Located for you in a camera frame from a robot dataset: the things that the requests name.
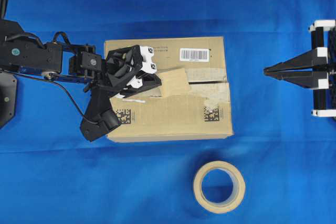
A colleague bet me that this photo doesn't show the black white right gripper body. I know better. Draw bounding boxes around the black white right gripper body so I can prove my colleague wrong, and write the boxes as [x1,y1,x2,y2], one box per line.
[309,19,335,117]

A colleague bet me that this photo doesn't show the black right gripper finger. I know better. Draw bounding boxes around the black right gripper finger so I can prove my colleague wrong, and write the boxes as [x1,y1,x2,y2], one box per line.
[264,47,327,71]
[264,71,329,89]

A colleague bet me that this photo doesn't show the beige masking tape roll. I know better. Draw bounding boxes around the beige masking tape roll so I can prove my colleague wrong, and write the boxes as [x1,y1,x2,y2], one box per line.
[193,161,246,214]

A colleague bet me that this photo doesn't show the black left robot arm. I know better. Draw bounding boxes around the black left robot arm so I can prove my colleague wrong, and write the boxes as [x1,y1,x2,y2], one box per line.
[1,19,162,130]

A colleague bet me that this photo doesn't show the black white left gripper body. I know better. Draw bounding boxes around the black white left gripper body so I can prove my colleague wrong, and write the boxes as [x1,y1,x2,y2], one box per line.
[106,45,157,94]

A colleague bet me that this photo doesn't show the beige tape strip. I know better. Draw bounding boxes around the beige tape strip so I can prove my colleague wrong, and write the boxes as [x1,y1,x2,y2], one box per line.
[158,68,190,98]

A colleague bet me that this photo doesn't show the brown cardboard box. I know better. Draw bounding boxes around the brown cardboard box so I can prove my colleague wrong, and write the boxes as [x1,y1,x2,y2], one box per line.
[104,37,234,143]

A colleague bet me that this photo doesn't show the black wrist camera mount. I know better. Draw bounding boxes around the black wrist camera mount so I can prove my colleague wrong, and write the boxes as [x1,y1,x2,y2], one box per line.
[80,87,121,142]

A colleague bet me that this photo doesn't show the blue table cloth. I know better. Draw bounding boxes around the blue table cloth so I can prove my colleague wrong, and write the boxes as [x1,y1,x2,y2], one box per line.
[1,0,335,223]

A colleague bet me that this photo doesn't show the black cable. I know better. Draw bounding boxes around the black cable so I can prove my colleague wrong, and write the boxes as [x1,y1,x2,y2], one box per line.
[51,79,91,122]

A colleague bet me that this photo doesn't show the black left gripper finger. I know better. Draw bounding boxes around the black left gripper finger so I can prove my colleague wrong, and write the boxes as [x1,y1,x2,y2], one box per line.
[115,83,158,99]
[136,73,162,88]

